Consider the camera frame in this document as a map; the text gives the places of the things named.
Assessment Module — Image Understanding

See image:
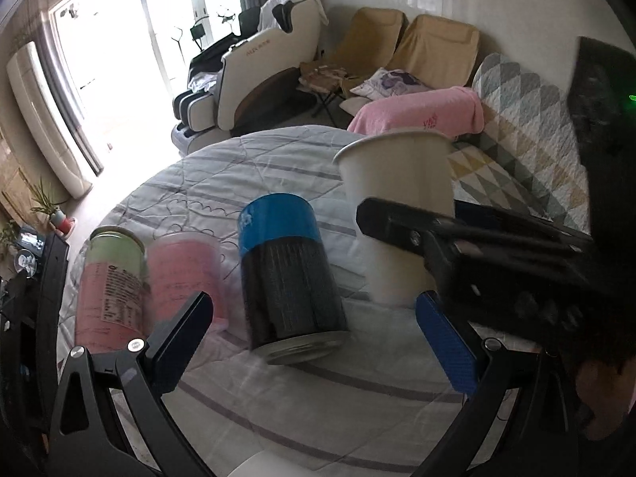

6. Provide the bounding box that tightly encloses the white paper cup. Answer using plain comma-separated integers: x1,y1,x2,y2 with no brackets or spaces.
334,130,455,307
229,451,274,477

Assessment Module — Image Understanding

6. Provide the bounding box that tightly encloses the pink green can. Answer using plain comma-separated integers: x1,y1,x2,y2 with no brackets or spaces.
76,226,145,354

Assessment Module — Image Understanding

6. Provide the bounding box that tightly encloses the pink plastic cup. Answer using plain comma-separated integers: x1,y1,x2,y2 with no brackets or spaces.
147,231,229,331

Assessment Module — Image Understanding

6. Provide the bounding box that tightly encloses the person's hand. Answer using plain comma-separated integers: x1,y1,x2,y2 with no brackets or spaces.
576,357,635,440

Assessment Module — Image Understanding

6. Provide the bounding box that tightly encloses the triangle pattern sofa cover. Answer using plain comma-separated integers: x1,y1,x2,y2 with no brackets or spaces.
448,53,589,234

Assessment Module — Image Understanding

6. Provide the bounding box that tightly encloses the striped grey quilt tablecloth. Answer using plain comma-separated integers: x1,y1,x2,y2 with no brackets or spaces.
56,125,543,477

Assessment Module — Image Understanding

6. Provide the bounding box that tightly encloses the pink towel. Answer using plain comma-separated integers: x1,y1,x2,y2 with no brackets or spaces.
347,86,485,138

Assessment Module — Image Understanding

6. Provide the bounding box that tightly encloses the black tv cabinet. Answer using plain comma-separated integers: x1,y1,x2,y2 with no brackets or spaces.
1,233,69,464

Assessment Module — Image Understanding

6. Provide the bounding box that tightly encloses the purple floral pillow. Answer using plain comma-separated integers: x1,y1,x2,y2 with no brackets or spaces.
350,68,430,100

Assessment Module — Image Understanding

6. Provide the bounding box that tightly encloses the tan armchair right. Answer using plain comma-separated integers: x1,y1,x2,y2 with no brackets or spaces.
341,13,482,115

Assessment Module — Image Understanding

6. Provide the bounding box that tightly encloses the tan armchair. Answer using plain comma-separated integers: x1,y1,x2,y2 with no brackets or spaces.
341,13,482,115
317,8,406,79

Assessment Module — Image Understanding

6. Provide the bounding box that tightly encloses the blue black tin can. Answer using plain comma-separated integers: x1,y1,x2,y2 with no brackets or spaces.
238,193,349,365

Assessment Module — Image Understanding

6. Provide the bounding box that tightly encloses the folding stool with cloth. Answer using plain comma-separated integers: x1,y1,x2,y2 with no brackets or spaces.
299,60,356,126

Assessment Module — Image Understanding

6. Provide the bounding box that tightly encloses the tan armchair left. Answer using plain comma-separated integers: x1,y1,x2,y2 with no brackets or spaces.
317,8,406,79

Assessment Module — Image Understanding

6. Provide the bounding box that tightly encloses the potted plant red pot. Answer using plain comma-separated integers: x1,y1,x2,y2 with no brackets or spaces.
29,179,77,239

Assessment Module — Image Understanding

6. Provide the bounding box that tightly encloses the white massage chair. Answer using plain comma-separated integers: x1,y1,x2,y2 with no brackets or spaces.
171,0,329,156

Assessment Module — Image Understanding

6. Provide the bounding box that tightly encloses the white standing air conditioner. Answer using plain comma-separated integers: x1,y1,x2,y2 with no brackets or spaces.
6,42,95,199

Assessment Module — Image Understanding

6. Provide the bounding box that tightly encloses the grey curtain left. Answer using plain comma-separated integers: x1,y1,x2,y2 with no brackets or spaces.
35,11,103,176

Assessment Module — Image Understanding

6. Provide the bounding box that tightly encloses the photo frame on cabinet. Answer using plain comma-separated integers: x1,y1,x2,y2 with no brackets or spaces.
15,225,45,258

